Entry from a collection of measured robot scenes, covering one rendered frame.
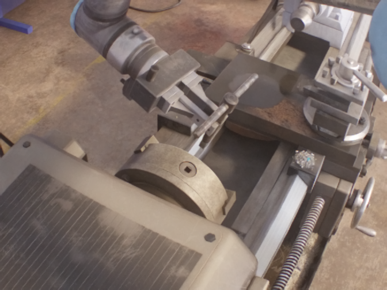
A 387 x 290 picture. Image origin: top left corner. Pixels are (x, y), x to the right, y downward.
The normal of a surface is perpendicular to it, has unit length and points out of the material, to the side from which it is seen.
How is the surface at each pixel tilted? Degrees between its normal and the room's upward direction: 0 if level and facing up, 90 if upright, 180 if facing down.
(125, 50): 53
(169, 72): 22
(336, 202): 90
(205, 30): 0
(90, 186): 0
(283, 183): 0
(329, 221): 90
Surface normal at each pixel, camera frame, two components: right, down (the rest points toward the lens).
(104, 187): 0.05, -0.72
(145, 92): -0.55, 0.53
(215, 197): 0.77, -0.09
